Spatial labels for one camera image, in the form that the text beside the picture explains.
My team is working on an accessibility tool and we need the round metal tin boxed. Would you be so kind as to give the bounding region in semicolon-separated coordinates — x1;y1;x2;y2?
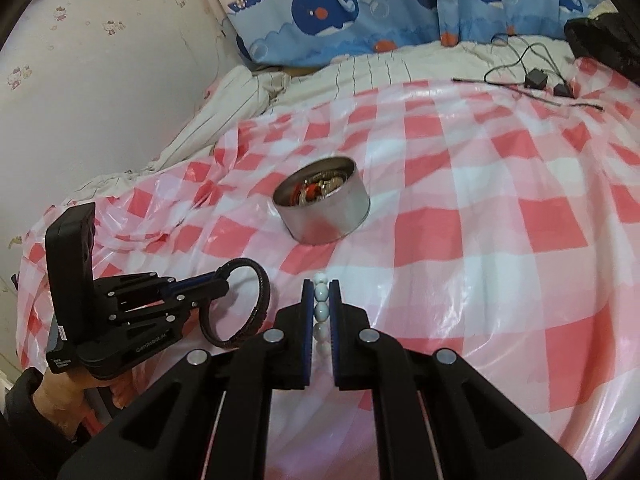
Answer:
272;156;372;246

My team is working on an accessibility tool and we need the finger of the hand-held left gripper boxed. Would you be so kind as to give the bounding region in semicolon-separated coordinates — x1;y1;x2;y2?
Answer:
97;271;230;303
106;280;233;345

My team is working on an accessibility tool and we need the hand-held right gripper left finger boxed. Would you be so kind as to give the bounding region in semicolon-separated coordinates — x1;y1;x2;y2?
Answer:
57;280;315;480

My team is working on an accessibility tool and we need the person's left hand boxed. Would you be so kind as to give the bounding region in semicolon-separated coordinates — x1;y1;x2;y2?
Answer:
31;369;115;442

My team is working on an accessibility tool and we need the red white checkered plastic sheet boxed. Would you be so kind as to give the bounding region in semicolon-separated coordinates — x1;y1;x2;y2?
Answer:
12;57;640;480

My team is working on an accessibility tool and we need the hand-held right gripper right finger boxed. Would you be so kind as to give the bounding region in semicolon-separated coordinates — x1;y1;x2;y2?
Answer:
330;280;587;480

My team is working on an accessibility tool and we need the black leather bracelet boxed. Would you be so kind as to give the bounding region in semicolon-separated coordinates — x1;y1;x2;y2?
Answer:
200;257;272;350

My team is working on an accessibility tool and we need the thin black cable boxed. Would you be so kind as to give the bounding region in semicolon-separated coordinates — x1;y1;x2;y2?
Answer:
451;34;607;112

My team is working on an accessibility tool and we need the blue whale pattern pillow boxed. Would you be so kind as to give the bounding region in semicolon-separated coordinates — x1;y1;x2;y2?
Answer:
200;0;608;65

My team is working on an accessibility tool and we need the white bead bracelet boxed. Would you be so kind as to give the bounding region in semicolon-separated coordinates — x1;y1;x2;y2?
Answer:
311;272;333;361

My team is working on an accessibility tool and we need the person's left forearm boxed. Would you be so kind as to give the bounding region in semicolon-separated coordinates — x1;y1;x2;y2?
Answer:
0;366;78;480

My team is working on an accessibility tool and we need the black bag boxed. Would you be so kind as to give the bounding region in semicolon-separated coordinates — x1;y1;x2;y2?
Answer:
563;9;640;92

